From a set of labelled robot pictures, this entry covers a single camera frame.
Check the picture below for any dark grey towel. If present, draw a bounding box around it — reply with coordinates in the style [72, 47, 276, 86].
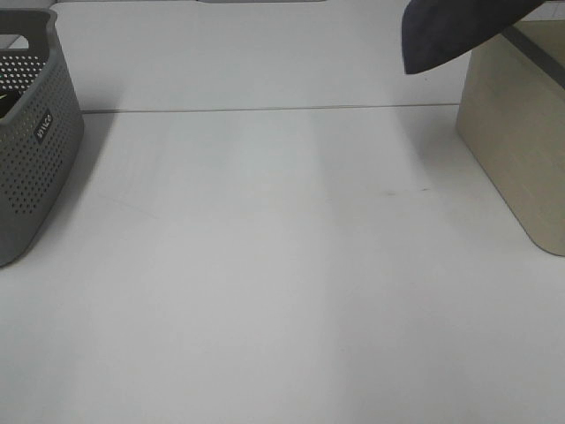
[401, 0, 543, 75]

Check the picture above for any grey perforated plastic basket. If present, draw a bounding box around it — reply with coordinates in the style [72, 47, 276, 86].
[1, 9, 84, 266]

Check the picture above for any beige plastic storage bin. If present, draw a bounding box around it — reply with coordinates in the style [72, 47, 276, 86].
[456, 20, 564, 256]

